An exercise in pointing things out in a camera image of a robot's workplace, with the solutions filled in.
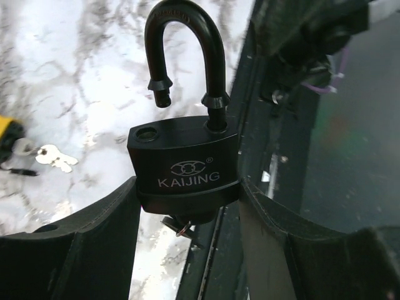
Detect silver key bunch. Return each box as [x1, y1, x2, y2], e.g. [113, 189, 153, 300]
[12, 137, 78, 173]

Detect black Kaijing padlock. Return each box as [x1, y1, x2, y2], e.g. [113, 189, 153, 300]
[127, 1, 239, 227]

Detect yellow Opel padlock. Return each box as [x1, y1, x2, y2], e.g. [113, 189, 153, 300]
[1, 115, 39, 176]

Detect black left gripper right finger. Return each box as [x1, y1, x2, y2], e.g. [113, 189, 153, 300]
[239, 179, 399, 299]

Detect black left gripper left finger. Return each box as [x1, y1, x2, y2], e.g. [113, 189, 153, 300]
[1, 177, 141, 299]

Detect black headed key bunch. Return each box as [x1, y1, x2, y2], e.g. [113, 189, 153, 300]
[161, 216, 204, 249]

